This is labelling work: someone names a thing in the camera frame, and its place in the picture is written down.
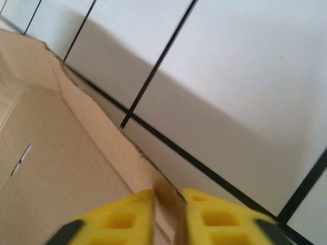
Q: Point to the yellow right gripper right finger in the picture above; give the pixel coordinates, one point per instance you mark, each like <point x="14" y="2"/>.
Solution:
<point x="219" y="222"/>

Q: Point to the brown cardboard box teal print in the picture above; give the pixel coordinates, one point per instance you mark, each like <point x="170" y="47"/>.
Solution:
<point x="64" y="158"/>

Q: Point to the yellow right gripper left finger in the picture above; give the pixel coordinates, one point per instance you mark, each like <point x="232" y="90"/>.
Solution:
<point x="120" y="222"/>

